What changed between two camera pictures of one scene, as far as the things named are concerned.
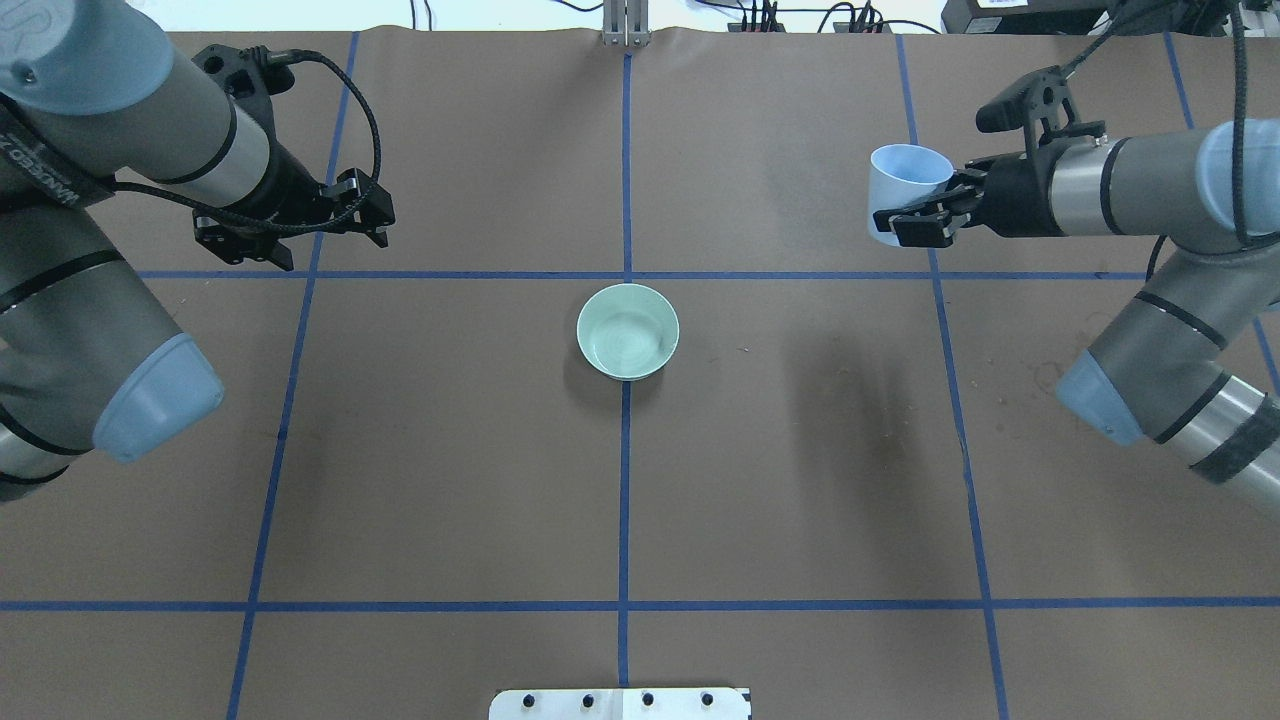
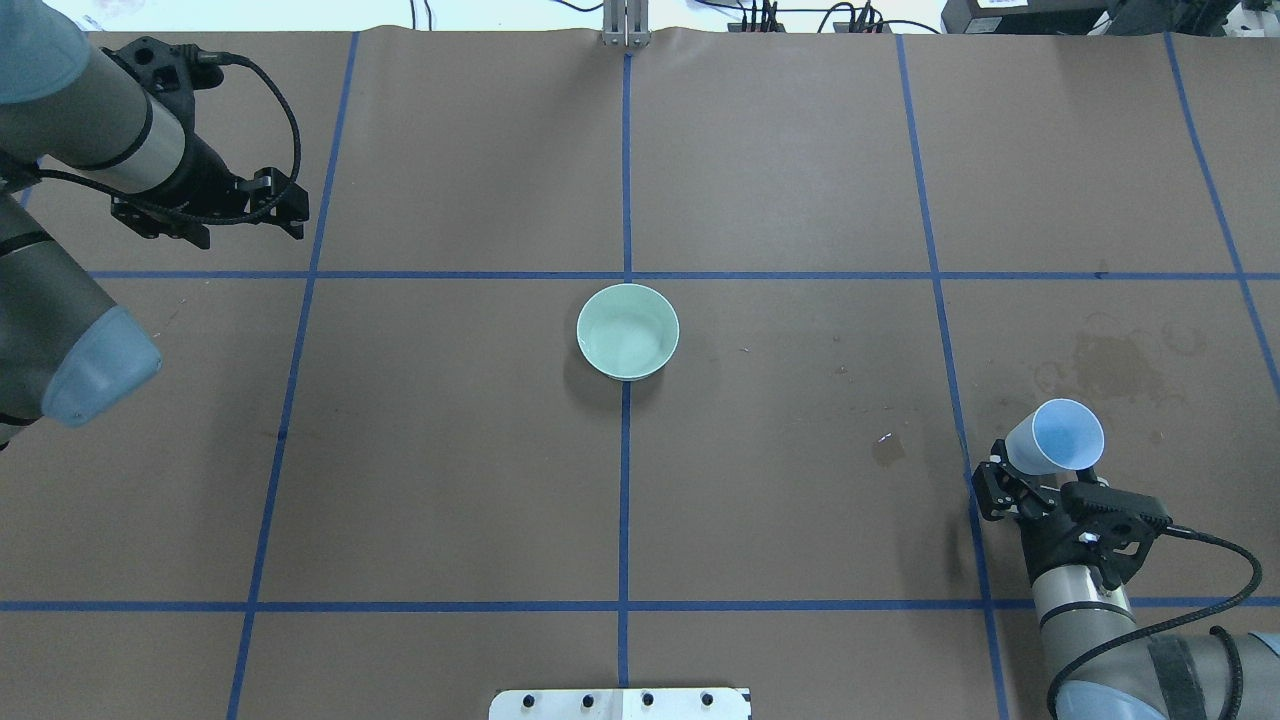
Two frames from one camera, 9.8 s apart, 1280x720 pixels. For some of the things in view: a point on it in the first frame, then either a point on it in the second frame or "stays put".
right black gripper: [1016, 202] to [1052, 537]
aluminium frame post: [626, 23] stays put
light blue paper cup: [904, 176] to [1062, 434]
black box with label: [1021, 17] stays put
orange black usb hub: [838, 27] stays put
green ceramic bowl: [628, 331] stays put
